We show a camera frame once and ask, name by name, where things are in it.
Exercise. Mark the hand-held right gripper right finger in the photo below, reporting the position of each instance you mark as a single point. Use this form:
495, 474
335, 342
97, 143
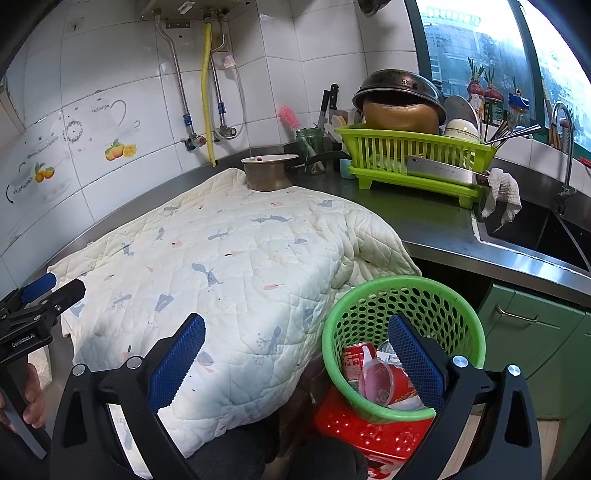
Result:
418, 364

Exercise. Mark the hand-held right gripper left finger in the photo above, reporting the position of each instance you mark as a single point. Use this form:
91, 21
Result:
178, 364

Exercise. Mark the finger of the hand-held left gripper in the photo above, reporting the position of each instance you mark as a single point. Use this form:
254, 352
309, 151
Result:
69, 295
39, 286

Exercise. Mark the clear plastic cup with lid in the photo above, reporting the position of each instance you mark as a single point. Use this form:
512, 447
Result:
376, 383

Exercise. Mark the red soda can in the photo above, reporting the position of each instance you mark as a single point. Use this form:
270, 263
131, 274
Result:
353, 364

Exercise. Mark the green mesh basket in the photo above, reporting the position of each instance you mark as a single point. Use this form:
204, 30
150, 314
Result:
401, 281

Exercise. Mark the person's left hand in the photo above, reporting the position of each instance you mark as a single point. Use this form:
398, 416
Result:
34, 401

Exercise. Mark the red plastic stool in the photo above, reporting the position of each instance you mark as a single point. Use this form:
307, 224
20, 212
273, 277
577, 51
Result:
360, 434

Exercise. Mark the green cabinet door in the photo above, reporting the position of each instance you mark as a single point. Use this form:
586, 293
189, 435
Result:
521, 360

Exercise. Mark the white quilted blanket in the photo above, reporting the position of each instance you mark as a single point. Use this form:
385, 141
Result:
231, 258

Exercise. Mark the person's dark trousers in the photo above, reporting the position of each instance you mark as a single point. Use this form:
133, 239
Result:
323, 461

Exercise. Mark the steel sink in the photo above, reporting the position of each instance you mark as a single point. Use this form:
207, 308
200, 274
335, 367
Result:
531, 226

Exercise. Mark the white dish cloth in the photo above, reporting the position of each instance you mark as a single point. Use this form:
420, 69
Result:
505, 194

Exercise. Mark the steel cleaver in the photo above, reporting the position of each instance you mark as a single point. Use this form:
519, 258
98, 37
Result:
438, 170

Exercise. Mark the metal saucepan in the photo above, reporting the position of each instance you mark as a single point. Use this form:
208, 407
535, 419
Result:
268, 177

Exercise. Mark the teal cup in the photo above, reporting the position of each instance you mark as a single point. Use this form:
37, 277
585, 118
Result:
346, 168

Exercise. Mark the green dish rack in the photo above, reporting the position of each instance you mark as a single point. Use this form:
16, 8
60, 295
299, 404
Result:
383, 147

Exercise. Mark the white bowl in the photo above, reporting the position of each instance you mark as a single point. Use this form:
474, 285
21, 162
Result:
461, 129

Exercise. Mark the metal cutlery bunch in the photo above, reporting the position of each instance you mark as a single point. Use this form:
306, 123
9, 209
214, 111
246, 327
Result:
512, 134

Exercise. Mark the brown pot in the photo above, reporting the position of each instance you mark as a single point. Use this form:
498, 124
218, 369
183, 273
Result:
401, 115

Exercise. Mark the white rice paddle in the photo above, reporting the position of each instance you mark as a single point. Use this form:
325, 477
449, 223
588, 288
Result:
338, 122

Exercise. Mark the white plate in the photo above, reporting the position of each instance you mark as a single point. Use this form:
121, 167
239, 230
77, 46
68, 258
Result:
457, 108

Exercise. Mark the steel faucet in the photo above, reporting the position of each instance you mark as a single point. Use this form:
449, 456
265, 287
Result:
569, 152

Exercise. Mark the pink bottle brush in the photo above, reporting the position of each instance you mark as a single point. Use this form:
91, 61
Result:
288, 117

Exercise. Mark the sprouting onion plant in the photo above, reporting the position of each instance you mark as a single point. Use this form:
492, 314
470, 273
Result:
494, 92
475, 85

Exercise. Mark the black wok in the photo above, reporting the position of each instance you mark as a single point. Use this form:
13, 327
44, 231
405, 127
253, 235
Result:
397, 81

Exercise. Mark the white gas water heater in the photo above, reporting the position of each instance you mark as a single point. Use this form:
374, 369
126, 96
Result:
184, 7

